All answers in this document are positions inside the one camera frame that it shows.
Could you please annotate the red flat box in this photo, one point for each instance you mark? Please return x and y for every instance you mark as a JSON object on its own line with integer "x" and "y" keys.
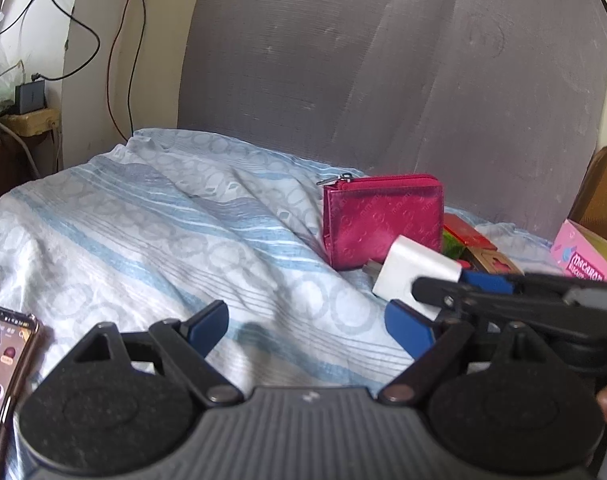
{"x": 466, "y": 230}

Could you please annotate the white charger adapter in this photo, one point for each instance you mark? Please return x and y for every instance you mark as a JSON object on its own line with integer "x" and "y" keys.
{"x": 413, "y": 267}

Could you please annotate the brown woven chair back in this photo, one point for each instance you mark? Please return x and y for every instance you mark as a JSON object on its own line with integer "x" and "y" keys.
{"x": 603, "y": 185}

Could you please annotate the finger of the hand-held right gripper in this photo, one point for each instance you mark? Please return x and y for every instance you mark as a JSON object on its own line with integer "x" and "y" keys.
{"x": 486, "y": 281}
{"x": 443, "y": 292}

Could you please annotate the pink tin box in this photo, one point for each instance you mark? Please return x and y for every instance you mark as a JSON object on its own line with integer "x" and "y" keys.
{"x": 583, "y": 257}

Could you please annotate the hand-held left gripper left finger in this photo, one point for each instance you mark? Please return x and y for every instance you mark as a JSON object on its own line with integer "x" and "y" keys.
{"x": 207, "y": 327}

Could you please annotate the green packet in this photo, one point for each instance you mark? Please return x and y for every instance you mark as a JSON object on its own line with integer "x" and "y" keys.
{"x": 453, "y": 247}

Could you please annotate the blue striped bedsheet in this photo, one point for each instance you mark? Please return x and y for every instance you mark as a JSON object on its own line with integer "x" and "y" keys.
{"x": 133, "y": 235}

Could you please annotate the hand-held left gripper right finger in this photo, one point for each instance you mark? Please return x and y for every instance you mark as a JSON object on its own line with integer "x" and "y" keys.
{"x": 408, "y": 326}

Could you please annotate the pink zip wallet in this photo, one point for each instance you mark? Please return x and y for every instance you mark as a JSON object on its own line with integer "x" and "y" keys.
{"x": 381, "y": 220}

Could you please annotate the smartphone with gold case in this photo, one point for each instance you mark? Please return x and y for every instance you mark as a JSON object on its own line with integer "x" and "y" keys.
{"x": 0, "y": 370}

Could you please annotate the dark wooden cabinet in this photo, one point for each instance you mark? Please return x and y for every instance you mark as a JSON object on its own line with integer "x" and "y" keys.
{"x": 3, "y": 170}

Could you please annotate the yellowed wall socket box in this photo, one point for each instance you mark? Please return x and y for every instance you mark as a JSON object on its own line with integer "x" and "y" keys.
{"x": 30, "y": 121}

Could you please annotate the grey upright mattress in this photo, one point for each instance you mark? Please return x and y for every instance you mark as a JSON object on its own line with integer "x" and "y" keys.
{"x": 333, "y": 60}

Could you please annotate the black power adapter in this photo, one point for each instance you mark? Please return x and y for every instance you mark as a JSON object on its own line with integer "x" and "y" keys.
{"x": 29, "y": 97}

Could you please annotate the small brown cardboard box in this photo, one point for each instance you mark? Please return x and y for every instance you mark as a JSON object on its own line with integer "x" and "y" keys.
{"x": 493, "y": 260}

